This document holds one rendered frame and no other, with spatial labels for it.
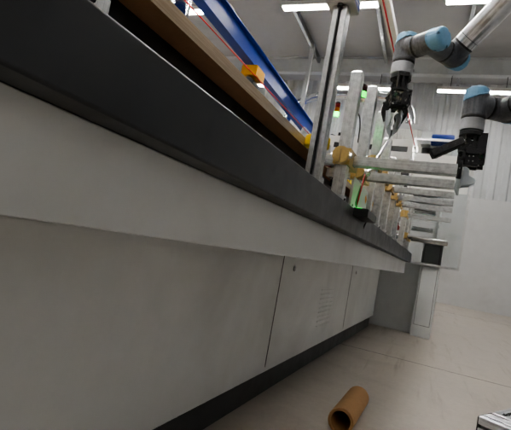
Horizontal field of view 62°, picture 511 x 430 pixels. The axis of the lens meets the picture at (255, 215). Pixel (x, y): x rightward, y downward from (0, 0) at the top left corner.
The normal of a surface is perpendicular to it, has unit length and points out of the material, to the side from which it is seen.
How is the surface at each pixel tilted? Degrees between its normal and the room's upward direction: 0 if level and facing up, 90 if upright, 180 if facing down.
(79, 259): 90
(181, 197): 90
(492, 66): 90
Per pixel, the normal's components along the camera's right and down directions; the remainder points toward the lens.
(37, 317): 0.90, 0.14
